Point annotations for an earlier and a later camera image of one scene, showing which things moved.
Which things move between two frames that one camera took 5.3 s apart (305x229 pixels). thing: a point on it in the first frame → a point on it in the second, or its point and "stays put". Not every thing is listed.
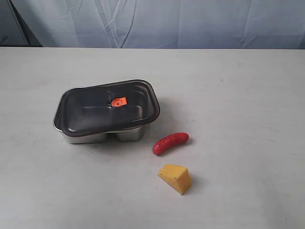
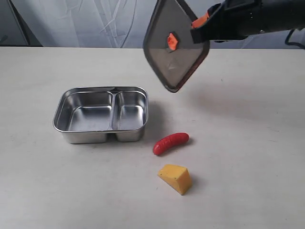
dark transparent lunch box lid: x=86 y=109 → x=168 y=46
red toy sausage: x=168 y=141 stays put
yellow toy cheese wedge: x=177 y=177 stays put
